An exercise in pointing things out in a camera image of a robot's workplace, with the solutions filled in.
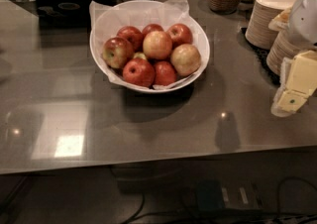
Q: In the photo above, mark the red apple back left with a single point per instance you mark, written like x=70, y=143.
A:
x=133, y=35

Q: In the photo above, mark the paper plate stack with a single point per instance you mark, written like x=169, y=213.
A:
x=281, y=48
x=258, y=33

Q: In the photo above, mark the black power box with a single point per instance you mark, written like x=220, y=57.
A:
x=215, y=195

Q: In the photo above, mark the red apple back middle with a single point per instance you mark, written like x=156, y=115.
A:
x=150, y=28

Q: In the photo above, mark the yellow-red apple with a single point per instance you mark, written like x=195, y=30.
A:
x=157, y=45

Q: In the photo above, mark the white bowl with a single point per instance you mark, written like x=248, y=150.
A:
x=201, y=41

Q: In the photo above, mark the white paper liner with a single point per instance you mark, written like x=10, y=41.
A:
x=112, y=16

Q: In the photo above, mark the small green-yellow apple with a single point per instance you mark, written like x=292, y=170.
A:
x=140, y=55

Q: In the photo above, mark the black mat under plates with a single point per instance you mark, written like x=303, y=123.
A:
x=261, y=55

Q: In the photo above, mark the red apple front right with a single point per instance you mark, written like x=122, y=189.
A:
x=165, y=73

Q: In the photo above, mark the red apple back right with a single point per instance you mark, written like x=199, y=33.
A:
x=180, y=34

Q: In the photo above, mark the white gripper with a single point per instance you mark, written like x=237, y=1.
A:
x=305, y=20

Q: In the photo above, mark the yellowish apple right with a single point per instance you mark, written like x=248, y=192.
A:
x=186, y=59

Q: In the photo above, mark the red apple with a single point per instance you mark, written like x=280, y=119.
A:
x=180, y=34
x=133, y=35
x=140, y=72
x=117, y=51
x=165, y=73
x=150, y=28

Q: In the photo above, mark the paper plate stack front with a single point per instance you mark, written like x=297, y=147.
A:
x=281, y=48

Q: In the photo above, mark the paper plate stack rear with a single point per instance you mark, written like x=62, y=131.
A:
x=258, y=33

